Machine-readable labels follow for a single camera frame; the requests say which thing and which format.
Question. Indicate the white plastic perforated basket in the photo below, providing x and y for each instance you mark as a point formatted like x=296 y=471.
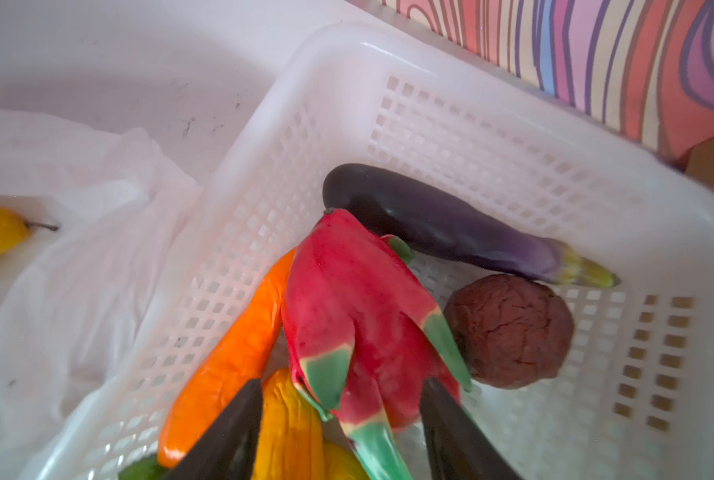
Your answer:
x=478 y=177

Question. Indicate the purple toy eggplant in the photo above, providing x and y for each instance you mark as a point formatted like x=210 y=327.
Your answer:
x=439 y=224

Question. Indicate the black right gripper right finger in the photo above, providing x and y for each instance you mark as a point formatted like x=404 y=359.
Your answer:
x=456 y=447

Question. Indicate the pink toy dragon fruit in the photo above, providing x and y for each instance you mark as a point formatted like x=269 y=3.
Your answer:
x=363 y=335

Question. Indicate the yellow toy mango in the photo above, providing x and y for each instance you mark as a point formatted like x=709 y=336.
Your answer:
x=290 y=443
x=341 y=464

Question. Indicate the dark red toy fruit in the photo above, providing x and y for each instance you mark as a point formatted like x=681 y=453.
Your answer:
x=511 y=331

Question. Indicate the white plastic grocery bag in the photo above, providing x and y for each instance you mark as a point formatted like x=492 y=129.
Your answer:
x=72 y=297

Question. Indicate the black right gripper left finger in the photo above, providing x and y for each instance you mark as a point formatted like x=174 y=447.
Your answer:
x=227 y=450

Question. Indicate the orange toy carrot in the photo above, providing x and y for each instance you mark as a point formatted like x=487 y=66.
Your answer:
x=241 y=355

